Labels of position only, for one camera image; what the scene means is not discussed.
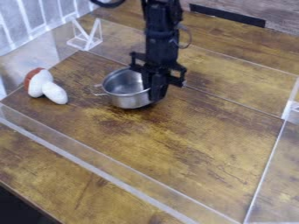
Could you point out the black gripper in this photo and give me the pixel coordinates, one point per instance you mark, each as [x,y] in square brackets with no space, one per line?
[158,76]

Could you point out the small steel pot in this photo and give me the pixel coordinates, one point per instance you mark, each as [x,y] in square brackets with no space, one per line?
[123,87]

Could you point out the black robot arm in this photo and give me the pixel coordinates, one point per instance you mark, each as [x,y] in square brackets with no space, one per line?
[158,64]

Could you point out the black strip on table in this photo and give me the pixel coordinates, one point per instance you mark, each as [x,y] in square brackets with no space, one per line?
[258,22]

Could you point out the plush mushroom toy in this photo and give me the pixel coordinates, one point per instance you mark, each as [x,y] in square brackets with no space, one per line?
[39,84]

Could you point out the clear acrylic barrier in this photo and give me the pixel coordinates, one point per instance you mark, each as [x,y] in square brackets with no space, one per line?
[191,152]

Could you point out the clear acrylic triangle bracket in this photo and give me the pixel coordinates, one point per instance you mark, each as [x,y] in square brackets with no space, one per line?
[86,40]

